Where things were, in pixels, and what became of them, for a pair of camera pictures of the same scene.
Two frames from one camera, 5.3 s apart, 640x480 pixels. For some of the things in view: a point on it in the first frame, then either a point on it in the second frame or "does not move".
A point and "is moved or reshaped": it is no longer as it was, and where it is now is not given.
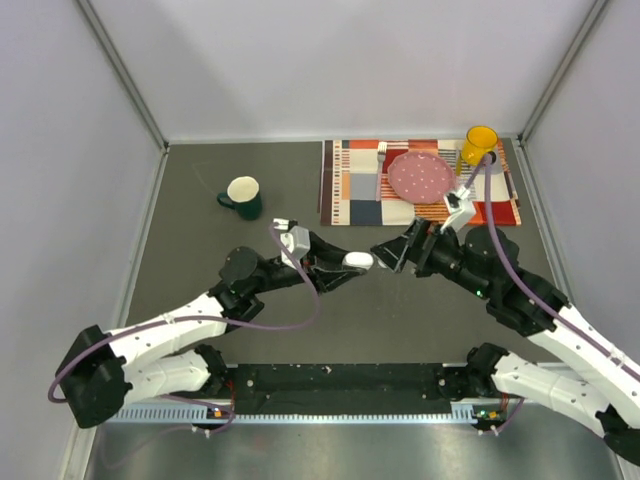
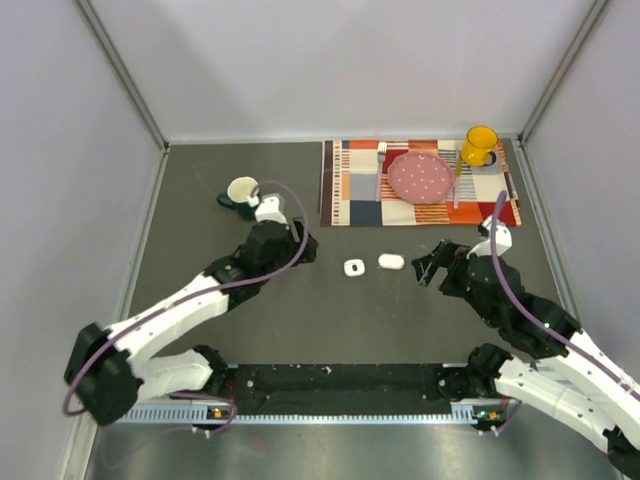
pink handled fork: x=381 y=156 does not move
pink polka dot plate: x=420 y=177 does not move
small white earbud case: x=357 y=259 is moved or reshaped
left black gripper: x=323 y=262 -> x=294 y=247
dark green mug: x=243 y=195 does not move
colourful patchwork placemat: x=356 y=190 does not move
